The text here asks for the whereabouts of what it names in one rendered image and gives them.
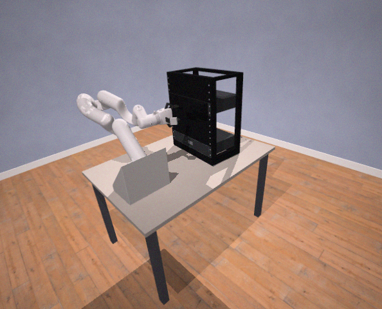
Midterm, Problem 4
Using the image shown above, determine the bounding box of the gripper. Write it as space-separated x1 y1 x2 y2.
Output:
156 102 179 127

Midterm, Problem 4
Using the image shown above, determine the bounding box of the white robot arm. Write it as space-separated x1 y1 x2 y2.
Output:
77 91 161 162

